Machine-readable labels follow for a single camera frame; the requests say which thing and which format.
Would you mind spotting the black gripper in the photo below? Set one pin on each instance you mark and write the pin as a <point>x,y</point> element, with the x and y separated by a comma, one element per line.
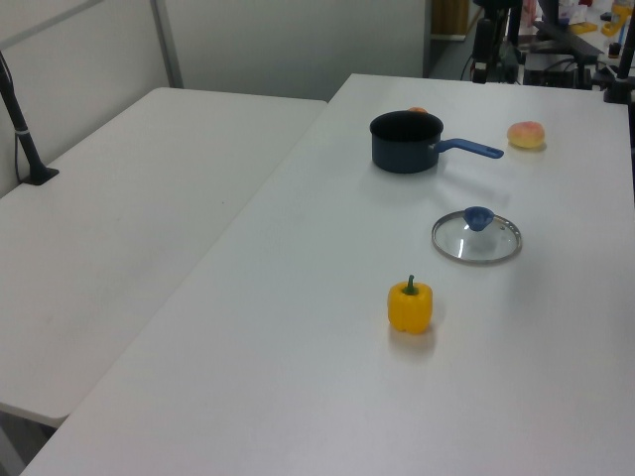
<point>484,39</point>

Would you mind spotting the glass lid with blue knob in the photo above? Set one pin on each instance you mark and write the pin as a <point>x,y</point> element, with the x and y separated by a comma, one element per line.
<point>477,218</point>

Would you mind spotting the black vertical pole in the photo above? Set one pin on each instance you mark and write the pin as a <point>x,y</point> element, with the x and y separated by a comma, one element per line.
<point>514,22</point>

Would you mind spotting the wooden panel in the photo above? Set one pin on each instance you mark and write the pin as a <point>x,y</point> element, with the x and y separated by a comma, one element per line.
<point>449,17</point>

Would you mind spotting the orange tangerine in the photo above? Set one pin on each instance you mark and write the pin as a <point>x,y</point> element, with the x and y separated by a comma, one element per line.
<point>418,110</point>

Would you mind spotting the peach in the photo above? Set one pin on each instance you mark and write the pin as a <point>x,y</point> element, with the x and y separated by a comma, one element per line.
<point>526,135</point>

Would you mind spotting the black angled shelf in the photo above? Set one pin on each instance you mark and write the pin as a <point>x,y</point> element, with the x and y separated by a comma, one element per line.
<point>568,39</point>

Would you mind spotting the dark blue saucepan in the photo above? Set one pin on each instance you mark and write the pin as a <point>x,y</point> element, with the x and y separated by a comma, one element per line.
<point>402,154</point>

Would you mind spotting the yellow plastic object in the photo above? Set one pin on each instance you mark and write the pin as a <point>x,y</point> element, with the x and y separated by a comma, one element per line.
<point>614,22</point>

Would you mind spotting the yellow bell pepper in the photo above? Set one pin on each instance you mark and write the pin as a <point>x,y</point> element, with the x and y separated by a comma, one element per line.
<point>409,310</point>

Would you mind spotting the white side table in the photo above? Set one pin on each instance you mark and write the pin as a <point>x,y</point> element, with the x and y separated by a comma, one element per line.
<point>124,223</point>

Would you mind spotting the black camera stand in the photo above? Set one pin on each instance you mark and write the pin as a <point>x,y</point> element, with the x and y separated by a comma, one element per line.
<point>617,89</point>
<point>25,144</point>

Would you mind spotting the grey metal partition post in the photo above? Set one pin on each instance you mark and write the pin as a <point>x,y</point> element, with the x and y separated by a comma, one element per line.
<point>168,49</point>

